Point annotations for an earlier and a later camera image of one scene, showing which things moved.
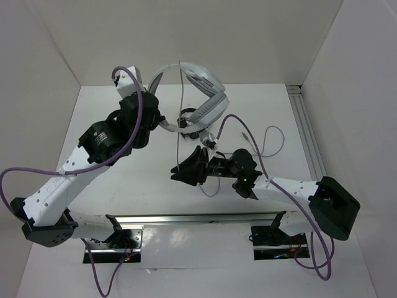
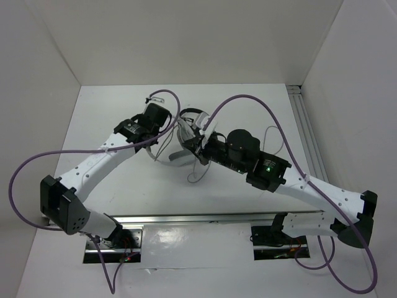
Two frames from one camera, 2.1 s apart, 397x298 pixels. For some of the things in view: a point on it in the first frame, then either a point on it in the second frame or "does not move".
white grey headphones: (208, 108) → (185, 131)
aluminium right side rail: (306, 133) does not move
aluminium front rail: (136, 222) does not move
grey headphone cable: (251, 146) → (204, 172)
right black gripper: (193, 170) → (195, 144)
